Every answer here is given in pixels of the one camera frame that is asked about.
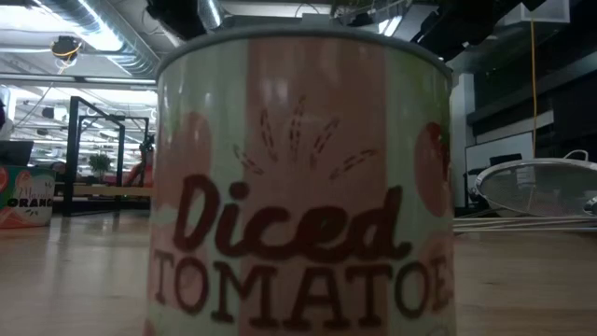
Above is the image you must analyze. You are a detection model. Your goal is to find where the smooth silver ceiling duct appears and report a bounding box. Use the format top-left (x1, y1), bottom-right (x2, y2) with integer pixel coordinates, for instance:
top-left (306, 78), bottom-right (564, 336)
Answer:
top-left (195, 0), bottom-right (224, 30)

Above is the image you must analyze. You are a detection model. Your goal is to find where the mandarin oranges tin can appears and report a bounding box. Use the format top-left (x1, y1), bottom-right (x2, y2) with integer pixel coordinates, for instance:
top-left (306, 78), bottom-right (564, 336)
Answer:
top-left (0, 164), bottom-right (57, 231)

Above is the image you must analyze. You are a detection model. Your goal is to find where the wooden background bench top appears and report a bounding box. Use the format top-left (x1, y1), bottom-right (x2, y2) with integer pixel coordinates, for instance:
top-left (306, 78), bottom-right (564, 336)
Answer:
top-left (54, 184), bottom-right (153, 198)

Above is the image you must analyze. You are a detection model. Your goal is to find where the green potted plant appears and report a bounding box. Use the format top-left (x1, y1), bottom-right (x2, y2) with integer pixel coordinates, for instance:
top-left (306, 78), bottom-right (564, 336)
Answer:
top-left (88, 152), bottom-right (113, 181)

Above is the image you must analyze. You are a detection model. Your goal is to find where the diced tomatoes tin can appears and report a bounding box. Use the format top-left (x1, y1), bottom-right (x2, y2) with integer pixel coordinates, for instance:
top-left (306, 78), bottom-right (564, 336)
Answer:
top-left (143, 25), bottom-right (457, 336)

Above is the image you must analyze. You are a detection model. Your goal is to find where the black background monitor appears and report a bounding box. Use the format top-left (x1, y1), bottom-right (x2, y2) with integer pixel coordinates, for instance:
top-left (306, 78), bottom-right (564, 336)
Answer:
top-left (0, 139), bottom-right (35, 168)

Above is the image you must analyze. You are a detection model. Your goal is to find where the medium metal mesh strainer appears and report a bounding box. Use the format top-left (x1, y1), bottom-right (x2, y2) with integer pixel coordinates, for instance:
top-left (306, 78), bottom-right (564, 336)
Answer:
top-left (454, 195), bottom-right (597, 233)

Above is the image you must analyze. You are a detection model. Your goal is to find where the orange-red background object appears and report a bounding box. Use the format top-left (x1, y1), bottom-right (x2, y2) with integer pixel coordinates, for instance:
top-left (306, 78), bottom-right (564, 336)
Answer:
top-left (123, 134), bottom-right (156, 189)

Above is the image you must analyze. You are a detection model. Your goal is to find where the white wall screen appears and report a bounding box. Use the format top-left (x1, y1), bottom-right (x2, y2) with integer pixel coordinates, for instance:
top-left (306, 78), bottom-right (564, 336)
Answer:
top-left (465, 131), bottom-right (535, 175)

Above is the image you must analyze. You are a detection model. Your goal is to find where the metal ceiling cable tray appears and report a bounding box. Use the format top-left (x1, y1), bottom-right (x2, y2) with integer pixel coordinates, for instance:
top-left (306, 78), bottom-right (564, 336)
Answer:
top-left (331, 0), bottom-right (414, 27)

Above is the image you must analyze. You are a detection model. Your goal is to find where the large metal mesh strainer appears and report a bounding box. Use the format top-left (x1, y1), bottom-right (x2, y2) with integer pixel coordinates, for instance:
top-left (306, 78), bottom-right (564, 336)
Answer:
top-left (473, 148), bottom-right (597, 219)

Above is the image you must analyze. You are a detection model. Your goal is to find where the black ceiling device yellow cable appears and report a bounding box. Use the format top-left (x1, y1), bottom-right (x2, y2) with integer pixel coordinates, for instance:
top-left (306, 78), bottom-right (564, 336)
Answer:
top-left (49, 35), bottom-right (85, 62)

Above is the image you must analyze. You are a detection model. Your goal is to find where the yellow hanging cable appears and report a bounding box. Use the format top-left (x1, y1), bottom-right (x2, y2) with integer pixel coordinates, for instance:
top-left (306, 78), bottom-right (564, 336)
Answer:
top-left (529, 18), bottom-right (539, 160)

